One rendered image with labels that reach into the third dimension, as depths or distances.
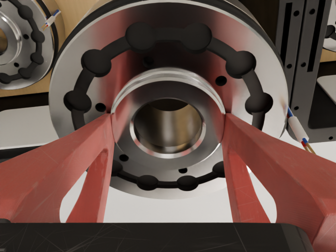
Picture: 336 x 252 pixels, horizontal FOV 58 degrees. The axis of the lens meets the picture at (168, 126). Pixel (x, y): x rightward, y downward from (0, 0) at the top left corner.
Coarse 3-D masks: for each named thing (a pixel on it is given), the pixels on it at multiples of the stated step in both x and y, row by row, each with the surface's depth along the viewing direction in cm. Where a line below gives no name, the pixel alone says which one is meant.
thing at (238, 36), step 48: (144, 0) 10; (192, 0) 10; (96, 48) 11; (144, 48) 11; (192, 48) 11; (240, 48) 11; (48, 96) 12; (96, 96) 12; (240, 96) 12; (144, 192) 16; (192, 192) 16
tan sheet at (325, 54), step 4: (324, 52) 29; (328, 52) 29; (332, 52) 29; (324, 56) 30; (328, 56) 30; (332, 56) 30; (320, 60) 30; (324, 60) 30; (328, 60) 30; (332, 60) 30
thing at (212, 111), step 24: (168, 72) 12; (120, 96) 12; (144, 96) 12; (168, 96) 12; (192, 96) 12; (216, 96) 12; (120, 120) 12; (216, 120) 12; (120, 144) 13; (144, 144) 13; (192, 144) 13; (216, 144) 13; (168, 168) 14
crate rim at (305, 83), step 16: (304, 0) 17; (304, 16) 17; (320, 16) 18; (304, 32) 18; (320, 32) 18; (304, 48) 19; (320, 48) 19; (304, 64) 19; (304, 80) 20; (304, 96) 21; (304, 112) 21; (288, 128) 22; (304, 128) 22; (320, 128) 22
